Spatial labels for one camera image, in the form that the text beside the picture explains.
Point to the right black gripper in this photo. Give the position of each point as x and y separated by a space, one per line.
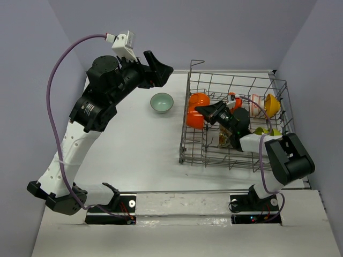
210 112

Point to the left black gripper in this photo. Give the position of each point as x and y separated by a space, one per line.
162 72

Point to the grey wire dish rack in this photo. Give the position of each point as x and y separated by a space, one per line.
202 146

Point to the beige painted ceramic bowl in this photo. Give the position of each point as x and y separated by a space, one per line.
224 137

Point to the orange round bowl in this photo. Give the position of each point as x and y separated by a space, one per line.
238 102

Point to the red white patterned bowl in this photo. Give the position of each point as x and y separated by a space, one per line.
256 105

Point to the lime green bowl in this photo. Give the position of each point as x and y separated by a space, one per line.
261 130
275 132

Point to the pale green ceramic bowl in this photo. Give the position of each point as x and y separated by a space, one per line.
161 102

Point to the yellow bowl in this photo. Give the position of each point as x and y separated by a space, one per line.
271 105

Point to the orange square bowl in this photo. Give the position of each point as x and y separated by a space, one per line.
194 119

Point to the small white bowl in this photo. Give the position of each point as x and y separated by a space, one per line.
199 99

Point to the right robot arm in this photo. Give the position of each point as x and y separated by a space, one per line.
283 159

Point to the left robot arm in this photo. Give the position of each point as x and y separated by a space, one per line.
88 119

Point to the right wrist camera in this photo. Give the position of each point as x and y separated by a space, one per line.
231 100

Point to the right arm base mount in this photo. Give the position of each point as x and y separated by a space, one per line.
247 208

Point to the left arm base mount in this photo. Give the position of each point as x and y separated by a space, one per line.
120 210

